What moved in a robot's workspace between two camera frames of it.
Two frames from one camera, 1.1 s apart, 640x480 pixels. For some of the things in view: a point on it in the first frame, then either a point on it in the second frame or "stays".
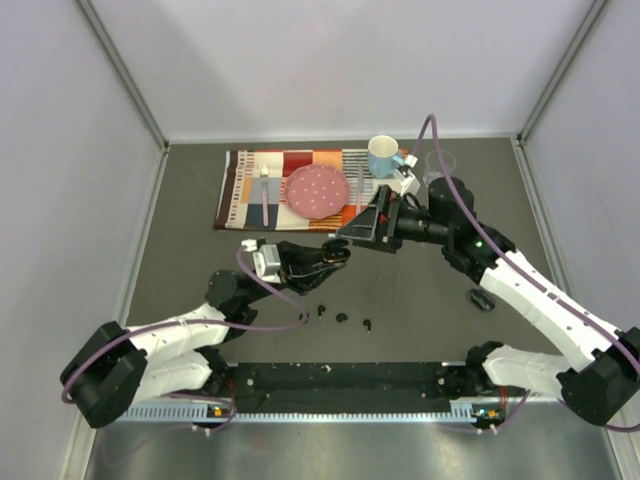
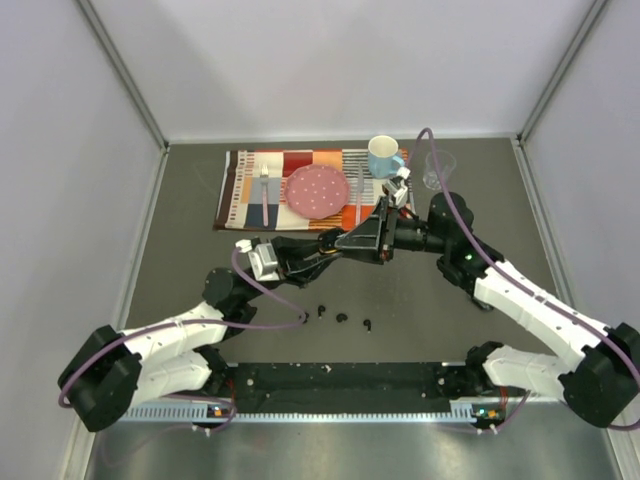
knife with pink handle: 361,181 stays
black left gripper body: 286,270 stays
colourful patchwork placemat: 252,194 stays
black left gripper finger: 329,269 to 317,266
